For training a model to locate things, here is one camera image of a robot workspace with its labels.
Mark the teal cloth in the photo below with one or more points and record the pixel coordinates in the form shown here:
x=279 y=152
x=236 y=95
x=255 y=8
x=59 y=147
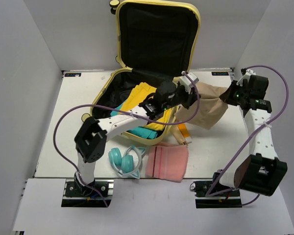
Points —
x=142 y=132

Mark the pink striped towel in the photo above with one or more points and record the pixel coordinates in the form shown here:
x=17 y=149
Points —
x=167 y=162

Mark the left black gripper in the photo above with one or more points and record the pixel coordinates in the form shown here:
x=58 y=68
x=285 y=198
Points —
x=189 y=99

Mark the teal cat-ear headphones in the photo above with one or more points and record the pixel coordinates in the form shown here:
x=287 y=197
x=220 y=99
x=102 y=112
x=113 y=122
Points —
x=123 y=165

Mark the beige cloth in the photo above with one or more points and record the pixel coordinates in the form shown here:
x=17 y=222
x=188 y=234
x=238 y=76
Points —
x=211 y=107

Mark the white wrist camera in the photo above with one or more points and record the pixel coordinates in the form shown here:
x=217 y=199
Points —
x=189 y=79
x=246 y=74

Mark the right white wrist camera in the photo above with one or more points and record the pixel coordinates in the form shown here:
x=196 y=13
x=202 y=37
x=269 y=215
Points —
x=246 y=74

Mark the orange sunscreen tube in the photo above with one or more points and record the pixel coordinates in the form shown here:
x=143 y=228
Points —
x=185 y=133

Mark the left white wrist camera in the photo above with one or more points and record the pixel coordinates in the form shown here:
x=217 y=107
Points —
x=189 y=79

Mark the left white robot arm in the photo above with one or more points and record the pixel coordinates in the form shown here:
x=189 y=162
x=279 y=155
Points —
x=94 y=133

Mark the yellow suitcase with black lining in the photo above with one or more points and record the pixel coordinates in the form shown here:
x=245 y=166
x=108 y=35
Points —
x=156 y=41

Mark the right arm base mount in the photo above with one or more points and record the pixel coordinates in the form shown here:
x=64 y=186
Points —
x=229 y=199

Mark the beige cosmetic tube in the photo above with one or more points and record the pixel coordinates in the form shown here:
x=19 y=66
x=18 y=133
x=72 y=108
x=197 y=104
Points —
x=178 y=136

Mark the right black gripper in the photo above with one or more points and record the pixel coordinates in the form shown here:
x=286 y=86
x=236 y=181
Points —
x=226 y=96

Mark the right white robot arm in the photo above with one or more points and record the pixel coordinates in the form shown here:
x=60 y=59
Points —
x=262 y=171

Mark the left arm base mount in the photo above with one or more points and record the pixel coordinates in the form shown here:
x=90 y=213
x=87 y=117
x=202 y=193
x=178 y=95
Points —
x=73 y=197

